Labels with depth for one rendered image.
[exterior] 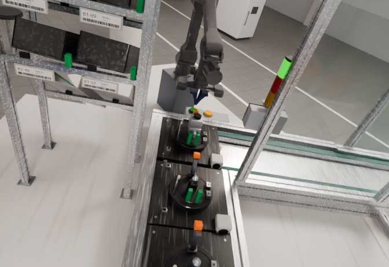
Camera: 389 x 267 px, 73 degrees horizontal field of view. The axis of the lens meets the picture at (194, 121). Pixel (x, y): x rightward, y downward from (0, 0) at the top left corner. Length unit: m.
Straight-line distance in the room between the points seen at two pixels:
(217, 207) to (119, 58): 0.52
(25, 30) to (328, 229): 1.16
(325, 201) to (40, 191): 1.02
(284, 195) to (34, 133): 0.99
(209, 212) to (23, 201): 0.57
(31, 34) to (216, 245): 0.72
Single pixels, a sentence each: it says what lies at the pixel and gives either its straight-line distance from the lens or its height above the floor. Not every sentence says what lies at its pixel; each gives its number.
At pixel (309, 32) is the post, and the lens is 0.72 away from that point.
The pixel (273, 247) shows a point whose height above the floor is 0.86.
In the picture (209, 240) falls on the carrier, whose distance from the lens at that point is 0.80.
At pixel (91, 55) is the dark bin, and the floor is 1.32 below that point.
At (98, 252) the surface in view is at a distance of 0.87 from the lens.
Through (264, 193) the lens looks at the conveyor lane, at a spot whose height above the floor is 0.91.
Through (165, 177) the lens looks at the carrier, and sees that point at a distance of 0.89.
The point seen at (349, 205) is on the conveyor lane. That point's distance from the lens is 1.25.
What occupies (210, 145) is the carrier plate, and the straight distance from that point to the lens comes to 1.05.
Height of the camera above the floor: 1.64
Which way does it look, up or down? 36 degrees down
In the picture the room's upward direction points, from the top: 16 degrees clockwise
